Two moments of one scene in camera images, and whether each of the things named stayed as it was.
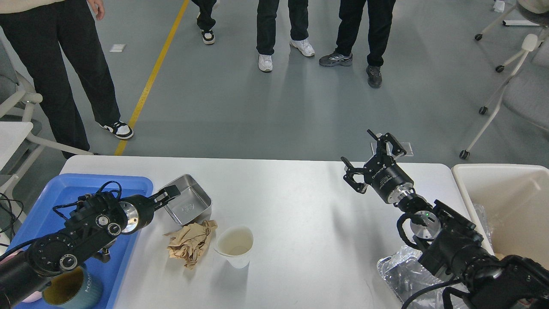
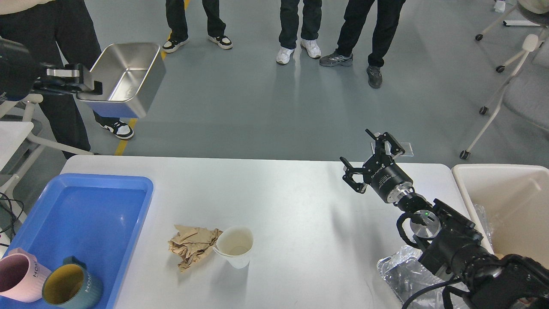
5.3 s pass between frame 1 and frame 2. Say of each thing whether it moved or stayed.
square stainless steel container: moved
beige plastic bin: stayed
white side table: stayed
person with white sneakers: moved
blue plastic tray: stayed
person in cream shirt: stayed
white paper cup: stayed
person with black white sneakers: moved
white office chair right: stayed
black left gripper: moved
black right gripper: stayed
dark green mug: stayed
